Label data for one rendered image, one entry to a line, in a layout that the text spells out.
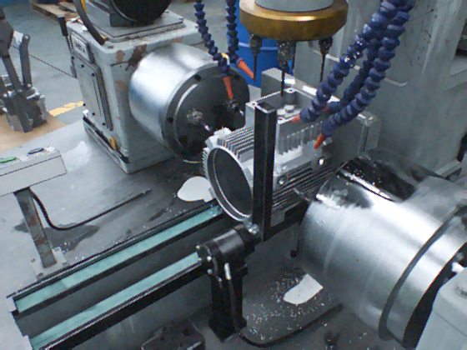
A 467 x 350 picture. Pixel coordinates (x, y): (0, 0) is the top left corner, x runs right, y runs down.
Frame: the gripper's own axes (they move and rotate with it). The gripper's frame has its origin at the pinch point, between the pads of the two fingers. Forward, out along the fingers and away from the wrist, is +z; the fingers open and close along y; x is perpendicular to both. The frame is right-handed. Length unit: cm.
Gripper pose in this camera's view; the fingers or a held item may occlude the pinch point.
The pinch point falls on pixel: (20, 113)
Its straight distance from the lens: 92.6
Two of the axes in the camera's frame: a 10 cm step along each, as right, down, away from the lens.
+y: 8.0, -3.6, 4.7
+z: 2.2, 9.2, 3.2
